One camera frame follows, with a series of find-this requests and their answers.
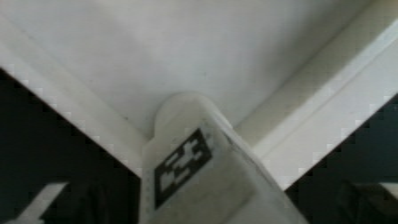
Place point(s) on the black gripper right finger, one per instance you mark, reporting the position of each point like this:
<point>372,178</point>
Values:
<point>368,203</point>

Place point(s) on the white square table top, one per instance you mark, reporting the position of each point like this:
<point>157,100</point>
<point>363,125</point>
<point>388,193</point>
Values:
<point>290,59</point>

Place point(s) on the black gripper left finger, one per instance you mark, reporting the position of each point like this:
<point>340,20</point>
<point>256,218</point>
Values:
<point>75,203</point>

